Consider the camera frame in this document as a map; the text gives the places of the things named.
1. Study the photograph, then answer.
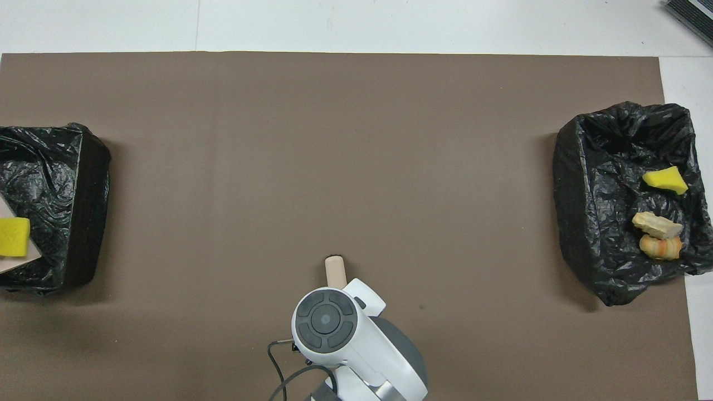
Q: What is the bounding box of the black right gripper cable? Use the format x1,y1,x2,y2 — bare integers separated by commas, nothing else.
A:
267,340,338,401

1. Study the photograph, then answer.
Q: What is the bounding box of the green yellow sponge chunk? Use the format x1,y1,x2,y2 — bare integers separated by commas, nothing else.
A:
642,165,689,196

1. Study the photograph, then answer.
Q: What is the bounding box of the beige plastic dustpan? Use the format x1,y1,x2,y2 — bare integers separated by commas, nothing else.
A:
0,195,44,275

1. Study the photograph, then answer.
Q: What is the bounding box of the boxy black bag bin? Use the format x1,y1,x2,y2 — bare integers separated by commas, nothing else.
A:
0,123,112,295

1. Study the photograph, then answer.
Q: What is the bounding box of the crumpled black bag bin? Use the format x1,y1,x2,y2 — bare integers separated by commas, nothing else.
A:
553,101,713,307

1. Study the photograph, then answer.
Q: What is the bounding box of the yellow notched sponge piece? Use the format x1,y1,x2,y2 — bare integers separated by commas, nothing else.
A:
0,218,32,258

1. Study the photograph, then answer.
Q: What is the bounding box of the beige hand brush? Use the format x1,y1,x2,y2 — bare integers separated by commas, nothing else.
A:
325,256,348,290

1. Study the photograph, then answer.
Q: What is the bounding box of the orange striped croissant piece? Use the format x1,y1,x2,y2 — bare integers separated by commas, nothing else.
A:
639,234,683,261

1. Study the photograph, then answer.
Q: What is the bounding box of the brown table mat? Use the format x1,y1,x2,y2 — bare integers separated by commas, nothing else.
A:
0,52,700,401

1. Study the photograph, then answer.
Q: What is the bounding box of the pale bread chunk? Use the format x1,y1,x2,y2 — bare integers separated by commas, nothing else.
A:
632,211,684,241

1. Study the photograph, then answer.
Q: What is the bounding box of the dark ribbed device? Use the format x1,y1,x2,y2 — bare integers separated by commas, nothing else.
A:
663,0,713,48

